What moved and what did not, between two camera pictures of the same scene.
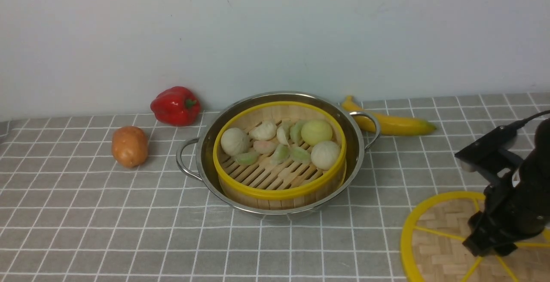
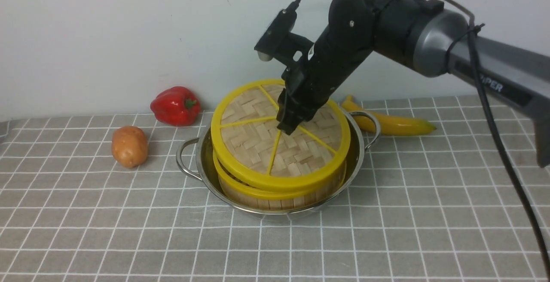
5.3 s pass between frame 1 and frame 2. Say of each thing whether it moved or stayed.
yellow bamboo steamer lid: moved
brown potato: stayed
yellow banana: stayed
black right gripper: moved
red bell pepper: stayed
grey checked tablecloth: stayed
